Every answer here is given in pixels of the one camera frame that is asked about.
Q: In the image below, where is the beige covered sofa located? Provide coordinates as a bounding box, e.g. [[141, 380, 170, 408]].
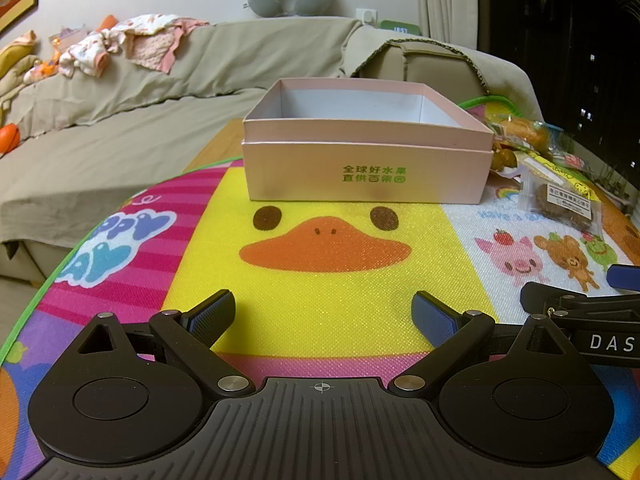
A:
[[1, 17, 541, 283]]

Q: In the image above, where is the white wall socket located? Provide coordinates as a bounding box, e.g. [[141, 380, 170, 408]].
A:
[[356, 8, 378, 26]]

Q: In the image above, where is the green digital clock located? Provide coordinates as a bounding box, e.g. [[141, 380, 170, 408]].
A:
[[378, 20, 421, 36]]

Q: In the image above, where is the colourful cartoon play mat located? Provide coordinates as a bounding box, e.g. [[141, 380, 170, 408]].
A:
[[1, 161, 639, 479]]

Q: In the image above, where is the wooden side table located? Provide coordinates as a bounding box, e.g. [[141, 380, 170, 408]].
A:
[[184, 118, 244, 172]]

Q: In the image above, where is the brown cake packet white label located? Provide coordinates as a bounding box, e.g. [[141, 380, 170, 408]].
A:
[[518, 170, 602, 236]]

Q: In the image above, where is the yellow stuffed toy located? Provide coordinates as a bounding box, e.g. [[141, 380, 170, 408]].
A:
[[0, 29, 44, 111]]

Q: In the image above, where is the round bun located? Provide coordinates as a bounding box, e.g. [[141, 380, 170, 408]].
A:
[[489, 114, 550, 153]]

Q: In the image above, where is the cream curtain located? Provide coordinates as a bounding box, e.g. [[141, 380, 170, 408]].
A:
[[419, 0, 480, 49]]

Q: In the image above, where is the potted plant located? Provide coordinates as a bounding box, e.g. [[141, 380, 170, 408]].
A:
[[590, 162, 634, 211]]

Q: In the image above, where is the pink baby clothes pile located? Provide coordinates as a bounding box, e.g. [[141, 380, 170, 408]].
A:
[[58, 14, 207, 78]]

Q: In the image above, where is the orange ball toy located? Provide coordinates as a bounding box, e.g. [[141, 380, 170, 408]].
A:
[[0, 124, 21, 156]]

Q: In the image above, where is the pink cardboard box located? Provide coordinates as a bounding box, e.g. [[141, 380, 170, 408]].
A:
[[242, 78, 494, 204]]

